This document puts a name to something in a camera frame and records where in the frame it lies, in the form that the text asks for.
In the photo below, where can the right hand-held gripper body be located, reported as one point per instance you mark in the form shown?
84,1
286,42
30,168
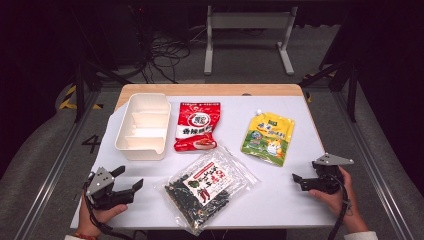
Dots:
328,181

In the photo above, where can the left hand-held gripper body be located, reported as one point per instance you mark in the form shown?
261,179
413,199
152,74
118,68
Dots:
100,181

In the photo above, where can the white divided plastic container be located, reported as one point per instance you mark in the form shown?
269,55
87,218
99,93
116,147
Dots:
143,133

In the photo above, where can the clear bag of dark dried food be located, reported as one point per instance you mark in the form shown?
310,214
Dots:
203,186

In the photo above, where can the red seasoning packet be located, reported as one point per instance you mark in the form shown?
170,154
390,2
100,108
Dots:
196,126

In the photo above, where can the person's right hand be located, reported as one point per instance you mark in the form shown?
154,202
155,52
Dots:
336,205

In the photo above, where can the person's left hand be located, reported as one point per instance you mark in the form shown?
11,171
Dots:
85,223

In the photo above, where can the white table cover sheet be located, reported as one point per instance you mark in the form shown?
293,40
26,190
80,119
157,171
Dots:
283,206

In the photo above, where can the yellow spouted sauce pouch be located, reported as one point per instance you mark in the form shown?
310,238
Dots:
266,136

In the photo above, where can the black metal stand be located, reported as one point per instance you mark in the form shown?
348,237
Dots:
79,93
351,93

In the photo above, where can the yellow black hazard tape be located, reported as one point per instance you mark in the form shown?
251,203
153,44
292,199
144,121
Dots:
66,100

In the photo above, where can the aluminium floor rail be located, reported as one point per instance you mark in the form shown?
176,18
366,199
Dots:
50,180
376,180

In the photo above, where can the white metal stand frame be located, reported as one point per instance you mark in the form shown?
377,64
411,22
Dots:
248,20

